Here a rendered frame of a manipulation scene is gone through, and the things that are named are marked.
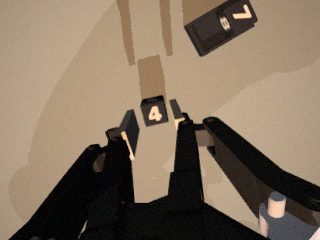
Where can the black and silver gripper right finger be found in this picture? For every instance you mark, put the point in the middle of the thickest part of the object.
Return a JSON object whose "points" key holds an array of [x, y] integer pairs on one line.
{"points": [[289, 205]]}

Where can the black calendar tray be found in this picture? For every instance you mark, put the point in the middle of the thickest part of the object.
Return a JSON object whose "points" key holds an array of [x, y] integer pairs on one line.
{"points": [[206, 32]]}

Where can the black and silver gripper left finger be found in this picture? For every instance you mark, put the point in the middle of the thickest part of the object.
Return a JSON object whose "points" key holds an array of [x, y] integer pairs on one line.
{"points": [[64, 212]]}

